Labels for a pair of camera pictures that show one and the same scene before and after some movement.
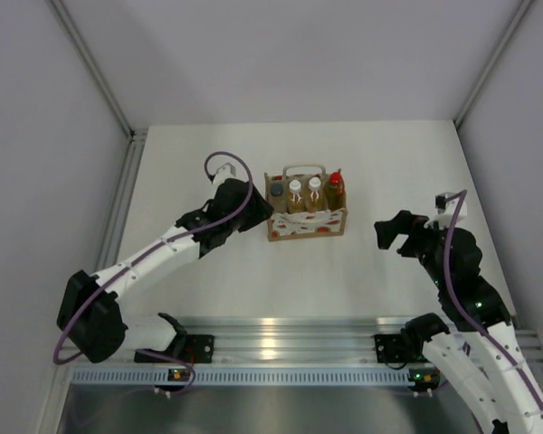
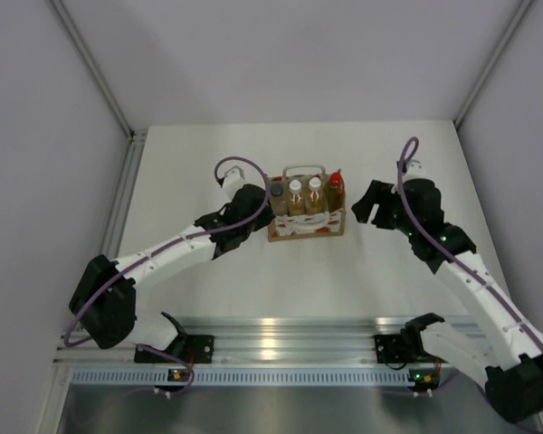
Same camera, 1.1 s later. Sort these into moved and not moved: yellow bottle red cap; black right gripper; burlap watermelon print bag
Moved: black right gripper
Not moved: burlap watermelon print bag; yellow bottle red cap
